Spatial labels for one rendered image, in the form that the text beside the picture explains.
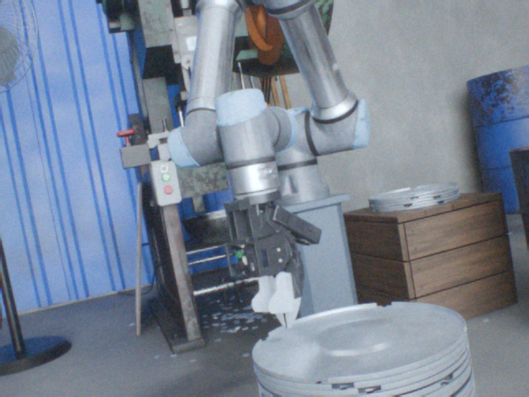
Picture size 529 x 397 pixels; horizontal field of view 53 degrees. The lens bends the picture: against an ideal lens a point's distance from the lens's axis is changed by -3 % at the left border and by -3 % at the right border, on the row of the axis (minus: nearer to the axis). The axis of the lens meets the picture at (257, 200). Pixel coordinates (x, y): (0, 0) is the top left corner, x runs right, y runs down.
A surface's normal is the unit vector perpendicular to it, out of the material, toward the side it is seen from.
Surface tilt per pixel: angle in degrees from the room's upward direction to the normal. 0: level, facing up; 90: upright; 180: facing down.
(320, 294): 90
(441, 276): 90
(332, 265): 90
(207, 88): 61
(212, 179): 90
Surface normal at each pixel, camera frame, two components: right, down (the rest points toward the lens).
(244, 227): 0.66, -0.08
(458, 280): 0.29, 0.00
